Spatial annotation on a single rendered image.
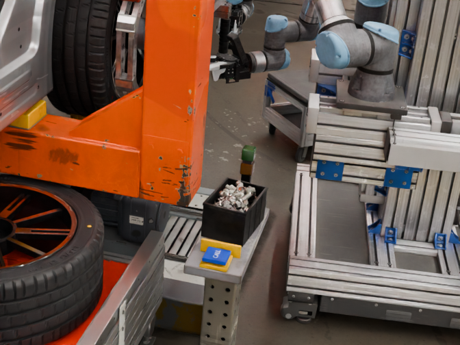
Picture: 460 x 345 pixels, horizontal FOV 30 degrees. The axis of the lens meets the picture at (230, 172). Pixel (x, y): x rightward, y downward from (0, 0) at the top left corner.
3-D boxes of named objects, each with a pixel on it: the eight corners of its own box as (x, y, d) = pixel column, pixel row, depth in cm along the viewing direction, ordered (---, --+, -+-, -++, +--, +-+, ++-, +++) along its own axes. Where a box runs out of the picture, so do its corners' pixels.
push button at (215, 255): (207, 252, 252) (208, 246, 251) (231, 257, 250) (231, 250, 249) (201, 264, 245) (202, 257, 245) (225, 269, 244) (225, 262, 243)
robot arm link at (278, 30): (289, 12, 304) (285, 42, 309) (261, 14, 299) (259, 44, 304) (300, 18, 298) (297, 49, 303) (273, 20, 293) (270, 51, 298)
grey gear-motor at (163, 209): (61, 239, 323) (61, 155, 308) (168, 260, 316) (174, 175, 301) (42, 263, 307) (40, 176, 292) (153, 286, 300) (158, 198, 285)
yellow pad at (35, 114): (8, 107, 279) (7, 93, 277) (47, 114, 277) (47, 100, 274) (-12, 123, 267) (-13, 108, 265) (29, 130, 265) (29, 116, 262)
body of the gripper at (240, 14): (220, 9, 323) (228, 2, 334) (219, 31, 327) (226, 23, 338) (240, 12, 322) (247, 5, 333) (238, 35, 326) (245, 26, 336)
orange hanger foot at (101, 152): (5, 149, 288) (2, 50, 273) (155, 176, 279) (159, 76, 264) (-19, 170, 273) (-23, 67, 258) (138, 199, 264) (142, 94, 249)
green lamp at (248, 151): (243, 155, 275) (244, 144, 274) (255, 157, 275) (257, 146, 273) (240, 160, 272) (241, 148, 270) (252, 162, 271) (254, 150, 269)
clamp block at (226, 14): (207, 12, 319) (208, -2, 317) (231, 16, 318) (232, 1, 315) (204, 16, 315) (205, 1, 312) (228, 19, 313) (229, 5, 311)
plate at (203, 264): (206, 252, 253) (206, 250, 252) (232, 258, 251) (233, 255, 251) (199, 267, 245) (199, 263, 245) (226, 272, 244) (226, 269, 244)
